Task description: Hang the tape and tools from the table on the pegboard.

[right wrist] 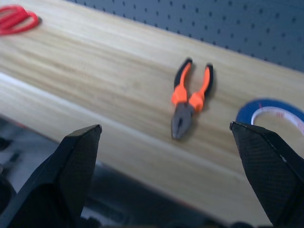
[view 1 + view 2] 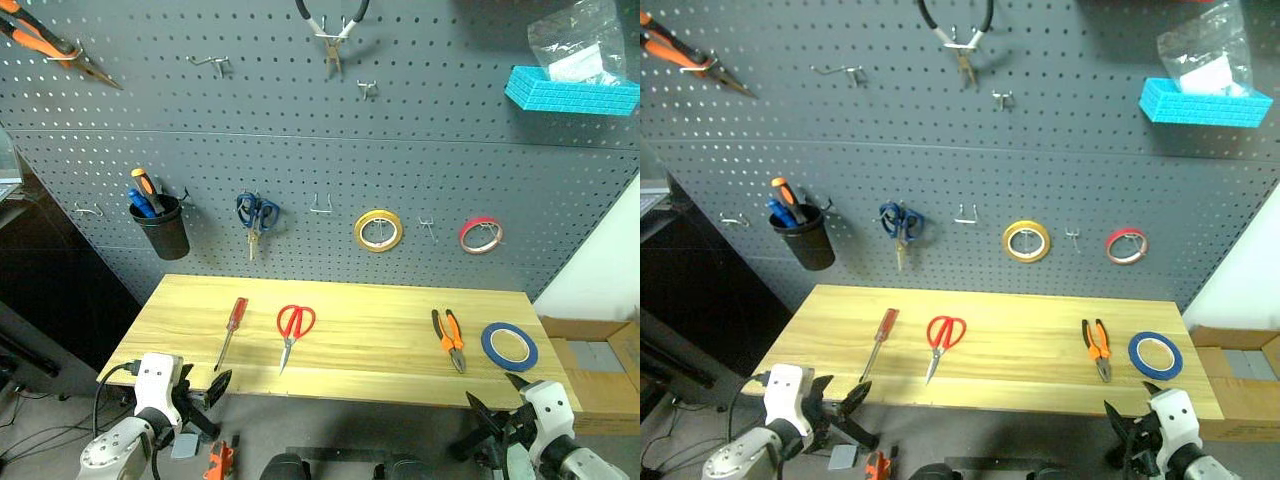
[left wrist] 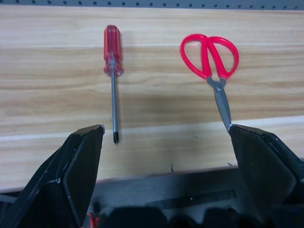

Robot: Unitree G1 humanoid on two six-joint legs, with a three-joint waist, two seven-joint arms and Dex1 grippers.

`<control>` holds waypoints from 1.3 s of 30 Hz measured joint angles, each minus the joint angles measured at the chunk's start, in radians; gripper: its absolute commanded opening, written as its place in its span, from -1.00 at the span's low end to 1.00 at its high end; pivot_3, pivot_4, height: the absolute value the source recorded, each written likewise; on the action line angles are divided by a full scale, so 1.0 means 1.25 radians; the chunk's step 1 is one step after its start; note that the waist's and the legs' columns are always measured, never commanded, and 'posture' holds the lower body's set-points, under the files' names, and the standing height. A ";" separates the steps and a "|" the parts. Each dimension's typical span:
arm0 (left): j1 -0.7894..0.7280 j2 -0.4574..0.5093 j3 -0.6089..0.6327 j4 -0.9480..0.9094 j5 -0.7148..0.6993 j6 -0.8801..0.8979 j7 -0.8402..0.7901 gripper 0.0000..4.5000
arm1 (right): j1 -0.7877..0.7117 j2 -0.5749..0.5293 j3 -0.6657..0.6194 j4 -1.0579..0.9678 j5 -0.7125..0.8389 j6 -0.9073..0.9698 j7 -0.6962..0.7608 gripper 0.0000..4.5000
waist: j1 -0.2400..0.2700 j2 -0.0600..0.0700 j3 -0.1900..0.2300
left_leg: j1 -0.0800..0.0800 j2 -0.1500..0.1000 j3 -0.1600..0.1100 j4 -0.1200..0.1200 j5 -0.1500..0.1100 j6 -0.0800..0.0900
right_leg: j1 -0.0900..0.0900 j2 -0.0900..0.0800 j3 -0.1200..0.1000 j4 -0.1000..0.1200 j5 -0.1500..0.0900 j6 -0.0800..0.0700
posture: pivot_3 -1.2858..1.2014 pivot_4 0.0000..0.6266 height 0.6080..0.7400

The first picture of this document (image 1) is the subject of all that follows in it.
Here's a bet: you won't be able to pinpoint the blue tape roll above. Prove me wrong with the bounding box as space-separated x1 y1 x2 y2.
235 98 304 136

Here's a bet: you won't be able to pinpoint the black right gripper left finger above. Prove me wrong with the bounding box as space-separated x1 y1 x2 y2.
0 124 103 228

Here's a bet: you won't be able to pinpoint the red cable coil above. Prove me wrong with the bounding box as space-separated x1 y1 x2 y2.
0 5 40 36

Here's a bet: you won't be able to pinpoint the orange and black pliers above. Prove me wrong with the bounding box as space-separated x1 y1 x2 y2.
170 57 214 140

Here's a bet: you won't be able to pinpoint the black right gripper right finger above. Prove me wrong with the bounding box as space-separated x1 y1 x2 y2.
229 121 304 228

